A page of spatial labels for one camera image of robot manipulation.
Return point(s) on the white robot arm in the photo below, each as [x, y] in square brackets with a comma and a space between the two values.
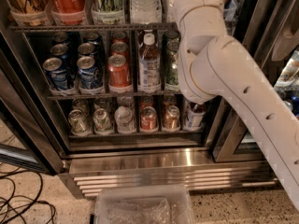
[212, 63]

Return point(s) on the brown tea bottle white cap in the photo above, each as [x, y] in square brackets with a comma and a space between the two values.
[149, 65]

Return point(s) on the red soda can middle shelf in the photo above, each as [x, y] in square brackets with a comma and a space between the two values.
[119, 74]

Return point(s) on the small bottle bottom shelf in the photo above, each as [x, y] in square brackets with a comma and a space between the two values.
[194, 114]

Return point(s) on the orange can bottom shelf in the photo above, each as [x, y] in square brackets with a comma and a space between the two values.
[171, 121]

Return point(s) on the red can bottom shelf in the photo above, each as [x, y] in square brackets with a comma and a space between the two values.
[148, 120]

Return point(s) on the stainless steel fridge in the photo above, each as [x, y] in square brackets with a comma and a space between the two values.
[96, 162]

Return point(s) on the gold can top shelf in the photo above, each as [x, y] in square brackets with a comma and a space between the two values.
[31, 9]

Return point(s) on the open fridge door left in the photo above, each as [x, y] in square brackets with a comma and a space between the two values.
[22, 118]

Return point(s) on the green can behind front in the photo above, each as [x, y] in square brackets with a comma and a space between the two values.
[172, 48]

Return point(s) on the green ginger ale can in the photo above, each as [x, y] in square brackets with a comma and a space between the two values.
[171, 77]

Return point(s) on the red can behind front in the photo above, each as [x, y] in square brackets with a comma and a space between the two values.
[120, 48]

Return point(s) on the blue pepsi can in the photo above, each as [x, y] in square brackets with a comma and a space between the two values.
[88, 49]
[90, 76]
[61, 51]
[57, 73]

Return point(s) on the blue Pepsi can middle left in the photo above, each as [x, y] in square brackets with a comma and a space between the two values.
[61, 51]

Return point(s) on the blue Pepsi can front left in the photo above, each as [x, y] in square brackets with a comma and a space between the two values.
[57, 73]

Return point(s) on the green can bottom left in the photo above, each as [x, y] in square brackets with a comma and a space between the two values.
[80, 126]

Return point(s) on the clear plastic bin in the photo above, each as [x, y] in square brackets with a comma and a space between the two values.
[162, 204]

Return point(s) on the top wire shelf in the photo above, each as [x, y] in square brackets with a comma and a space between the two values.
[100, 27]

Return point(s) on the wire shelf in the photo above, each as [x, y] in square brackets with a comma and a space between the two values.
[100, 27]
[111, 94]

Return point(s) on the middle wire shelf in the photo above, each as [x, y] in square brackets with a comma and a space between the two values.
[111, 94]

